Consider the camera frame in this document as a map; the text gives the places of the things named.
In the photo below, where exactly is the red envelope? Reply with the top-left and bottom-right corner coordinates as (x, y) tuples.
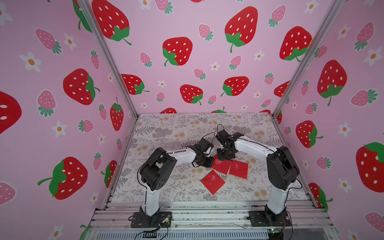
(212, 155), (232, 175)
(229, 160), (249, 180)
(201, 170), (226, 195)

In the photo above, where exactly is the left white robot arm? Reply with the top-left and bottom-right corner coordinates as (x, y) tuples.
(138, 138), (214, 218)

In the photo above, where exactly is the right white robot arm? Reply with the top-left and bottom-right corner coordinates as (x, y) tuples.
(216, 130), (300, 217)

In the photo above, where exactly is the floral patterned table mat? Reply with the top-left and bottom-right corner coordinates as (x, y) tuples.
(115, 112), (310, 202)

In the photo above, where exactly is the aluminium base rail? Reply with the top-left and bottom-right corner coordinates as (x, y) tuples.
(85, 200), (340, 240)

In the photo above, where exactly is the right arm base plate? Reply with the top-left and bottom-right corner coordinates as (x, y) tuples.
(247, 210), (292, 228)

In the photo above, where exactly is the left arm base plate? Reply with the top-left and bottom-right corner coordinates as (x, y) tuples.
(131, 212), (172, 228)

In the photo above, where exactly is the right aluminium frame post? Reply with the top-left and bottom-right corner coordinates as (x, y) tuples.
(272, 0), (345, 120)

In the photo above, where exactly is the aluminium frame post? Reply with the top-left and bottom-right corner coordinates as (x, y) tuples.
(272, 0), (345, 120)
(79, 0), (139, 120)

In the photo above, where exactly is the left aluminium frame post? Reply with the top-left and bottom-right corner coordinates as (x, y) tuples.
(79, 0), (139, 120)

